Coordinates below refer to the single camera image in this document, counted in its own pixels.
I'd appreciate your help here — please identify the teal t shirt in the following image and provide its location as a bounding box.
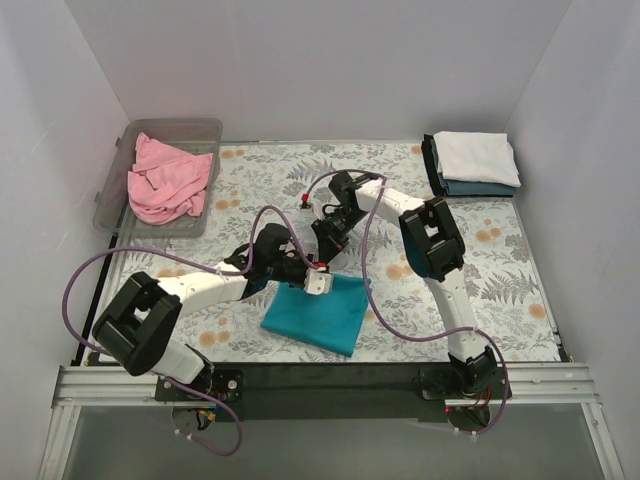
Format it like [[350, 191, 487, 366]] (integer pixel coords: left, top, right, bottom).
[[261, 275, 369, 357]]

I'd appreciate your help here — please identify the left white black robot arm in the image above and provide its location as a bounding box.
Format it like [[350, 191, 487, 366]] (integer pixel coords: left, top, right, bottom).
[[93, 223, 330, 400]]

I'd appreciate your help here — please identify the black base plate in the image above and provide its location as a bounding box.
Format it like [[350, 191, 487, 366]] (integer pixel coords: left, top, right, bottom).
[[155, 362, 511, 424]]

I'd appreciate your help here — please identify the clear plastic bin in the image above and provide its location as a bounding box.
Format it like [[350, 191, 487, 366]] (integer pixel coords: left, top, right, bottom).
[[93, 118, 223, 238]]

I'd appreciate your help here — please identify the folded grey-blue t shirt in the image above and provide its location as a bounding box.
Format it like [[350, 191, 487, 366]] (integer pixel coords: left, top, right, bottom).
[[441, 179, 517, 197]]

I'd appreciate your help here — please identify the folded white t shirt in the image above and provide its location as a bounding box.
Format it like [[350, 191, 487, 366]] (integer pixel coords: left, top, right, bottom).
[[433, 131, 521, 188]]

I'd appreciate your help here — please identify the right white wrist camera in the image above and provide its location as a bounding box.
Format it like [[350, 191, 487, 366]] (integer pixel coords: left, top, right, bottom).
[[300, 193, 315, 212]]

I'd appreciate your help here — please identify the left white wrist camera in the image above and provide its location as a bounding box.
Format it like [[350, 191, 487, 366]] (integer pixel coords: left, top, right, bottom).
[[303, 268, 333, 296]]

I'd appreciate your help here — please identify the pink t shirt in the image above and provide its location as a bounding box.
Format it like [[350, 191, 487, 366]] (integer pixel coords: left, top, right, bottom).
[[127, 133, 215, 226]]

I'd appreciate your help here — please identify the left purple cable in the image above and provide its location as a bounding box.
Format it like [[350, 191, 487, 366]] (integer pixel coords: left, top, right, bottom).
[[61, 204, 329, 457]]

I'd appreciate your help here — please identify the floral table mat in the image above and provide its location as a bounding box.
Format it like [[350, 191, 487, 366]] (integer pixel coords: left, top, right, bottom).
[[102, 143, 560, 363]]

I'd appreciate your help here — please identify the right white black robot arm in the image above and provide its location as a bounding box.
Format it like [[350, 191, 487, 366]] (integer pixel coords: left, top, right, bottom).
[[312, 170, 498, 398]]

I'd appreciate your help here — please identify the aluminium frame rail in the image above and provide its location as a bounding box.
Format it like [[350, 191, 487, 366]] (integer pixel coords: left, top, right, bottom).
[[39, 363, 624, 479]]

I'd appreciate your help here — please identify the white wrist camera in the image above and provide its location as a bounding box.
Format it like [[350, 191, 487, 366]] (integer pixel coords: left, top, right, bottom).
[[300, 193, 315, 212], [303, 268, 333, 296]]

